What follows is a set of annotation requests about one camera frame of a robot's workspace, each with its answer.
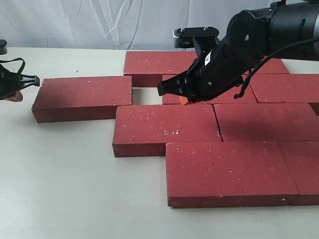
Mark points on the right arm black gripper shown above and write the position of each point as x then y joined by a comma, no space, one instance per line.
218,68

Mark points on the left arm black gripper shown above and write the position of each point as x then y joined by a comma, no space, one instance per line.
11,82

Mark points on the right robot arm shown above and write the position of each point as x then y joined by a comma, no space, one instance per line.
292,32

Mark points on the front large red brick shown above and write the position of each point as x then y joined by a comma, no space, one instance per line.
227,174

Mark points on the right second-row red brick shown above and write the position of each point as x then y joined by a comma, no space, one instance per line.
287,88

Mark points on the right third-row red brick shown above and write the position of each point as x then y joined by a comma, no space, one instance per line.
281,122

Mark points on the white backdrop cloth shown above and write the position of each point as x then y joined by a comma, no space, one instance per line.
112,24

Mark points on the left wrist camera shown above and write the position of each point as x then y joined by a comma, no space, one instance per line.
3,49

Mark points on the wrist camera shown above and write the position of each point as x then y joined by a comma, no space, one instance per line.
3,49
202,39

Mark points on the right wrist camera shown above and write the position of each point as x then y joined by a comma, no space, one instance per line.
202,39

